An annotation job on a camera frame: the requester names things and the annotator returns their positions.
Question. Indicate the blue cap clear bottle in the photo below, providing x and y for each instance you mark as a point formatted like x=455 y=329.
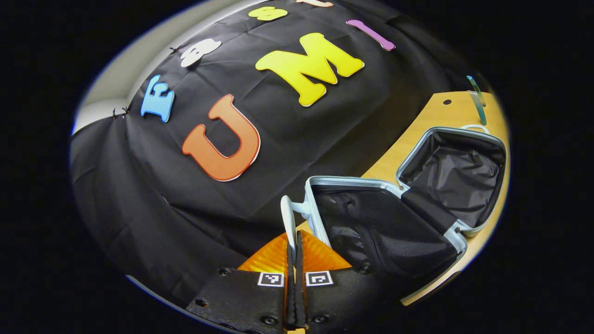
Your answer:
x=475 y=88

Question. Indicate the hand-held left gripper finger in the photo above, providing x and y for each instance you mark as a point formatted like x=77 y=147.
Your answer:
x=300 y=287
x=290 y=287

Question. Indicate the black backdrop cloth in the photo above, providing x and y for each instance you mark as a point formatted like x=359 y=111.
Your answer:
x=325 y=130

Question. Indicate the light blue cosmetic tube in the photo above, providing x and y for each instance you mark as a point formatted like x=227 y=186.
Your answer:
x=480 y=113

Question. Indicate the light blue suitcase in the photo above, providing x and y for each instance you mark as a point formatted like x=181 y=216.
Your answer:
x=371 y=232

